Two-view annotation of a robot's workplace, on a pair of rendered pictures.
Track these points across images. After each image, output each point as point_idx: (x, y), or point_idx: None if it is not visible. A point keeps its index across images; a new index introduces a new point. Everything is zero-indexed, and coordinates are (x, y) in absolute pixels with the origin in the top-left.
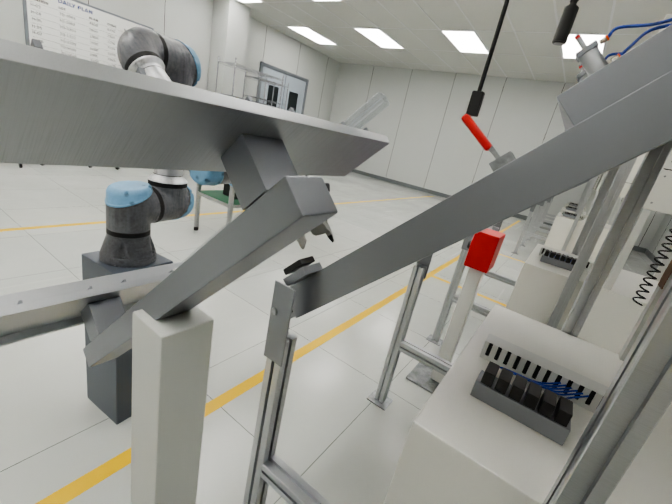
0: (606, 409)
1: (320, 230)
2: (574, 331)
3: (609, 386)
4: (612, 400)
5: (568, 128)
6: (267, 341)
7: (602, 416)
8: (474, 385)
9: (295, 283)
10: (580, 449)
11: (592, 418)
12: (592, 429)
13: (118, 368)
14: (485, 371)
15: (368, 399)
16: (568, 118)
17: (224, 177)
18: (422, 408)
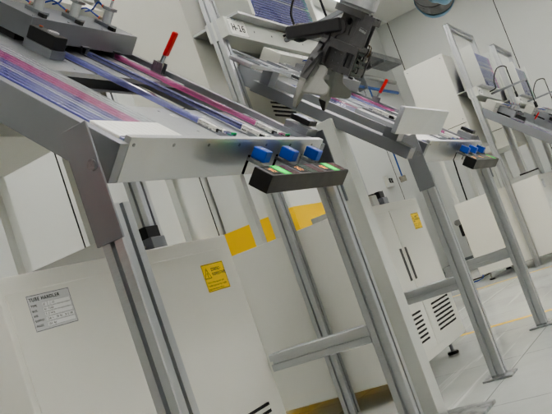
0: (146, 186)
1: (312, 88)
2: None
3: (136, 182)
4: (144, 181)
5: (91, 38)
6: (341, 186)
7: (147, 190)
8: (165, 239)
9: (310, 135)
10: (152, 212)
11: (143, 200)
12: (149, 200)
13: None
14: (157, 225)
15: None
16: (131, 48)
17: (417, 6)
18: (215, 236)
